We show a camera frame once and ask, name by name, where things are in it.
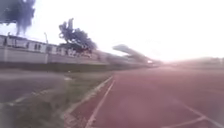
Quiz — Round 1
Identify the roofed grandstand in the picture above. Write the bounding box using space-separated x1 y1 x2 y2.
111 43 162 68

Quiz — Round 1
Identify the pale concrete kerb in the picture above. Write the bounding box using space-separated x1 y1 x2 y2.
61 75 114 128

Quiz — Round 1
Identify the grass strip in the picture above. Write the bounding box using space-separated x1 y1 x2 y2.
0 70 113 128

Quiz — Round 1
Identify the red running track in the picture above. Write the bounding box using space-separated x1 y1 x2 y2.
66 65 224 128

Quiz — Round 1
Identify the distant row of trees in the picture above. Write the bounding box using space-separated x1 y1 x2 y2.
175 56 224 70

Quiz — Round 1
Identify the long low building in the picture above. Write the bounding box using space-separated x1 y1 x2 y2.
0 33 101 57

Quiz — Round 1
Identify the large dark tree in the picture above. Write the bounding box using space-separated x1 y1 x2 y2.
0 0 37 36

